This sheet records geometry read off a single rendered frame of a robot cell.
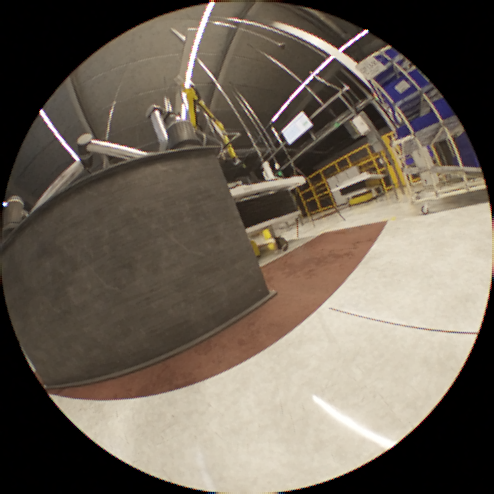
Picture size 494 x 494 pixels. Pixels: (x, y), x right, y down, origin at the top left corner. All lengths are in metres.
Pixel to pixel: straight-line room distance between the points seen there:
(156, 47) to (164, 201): 9.70
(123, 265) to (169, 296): 0.23
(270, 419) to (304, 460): 0.13
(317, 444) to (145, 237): 0.80
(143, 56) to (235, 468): 10.46
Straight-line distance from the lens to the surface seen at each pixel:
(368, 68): 2.10
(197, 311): 0.68
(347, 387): 0.40
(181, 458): 0.46
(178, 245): 0.64
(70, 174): 1.72
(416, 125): 1.94
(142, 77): 10.41
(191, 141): 0.96
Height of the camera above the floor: 0.36
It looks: 4 degrees down
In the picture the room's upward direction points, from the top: 21 degrees counter-clockwise
